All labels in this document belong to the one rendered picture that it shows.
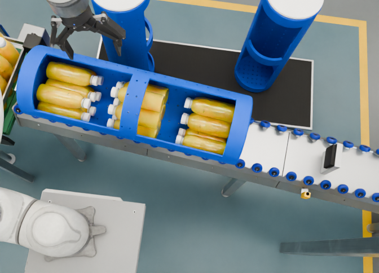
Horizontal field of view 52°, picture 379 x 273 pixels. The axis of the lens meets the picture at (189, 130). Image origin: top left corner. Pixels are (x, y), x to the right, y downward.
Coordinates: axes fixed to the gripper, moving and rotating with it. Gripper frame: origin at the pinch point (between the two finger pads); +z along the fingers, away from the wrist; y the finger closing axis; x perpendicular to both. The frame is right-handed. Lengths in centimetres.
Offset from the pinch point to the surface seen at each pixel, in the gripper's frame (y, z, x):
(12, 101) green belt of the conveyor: 55, 61, -18
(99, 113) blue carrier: 15, 60, -8
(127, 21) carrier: 2, 60, -55
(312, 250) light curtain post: -79, 113, 51
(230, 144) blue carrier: -39, 44, 16
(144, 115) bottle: -7.2, 44.2, 1.0
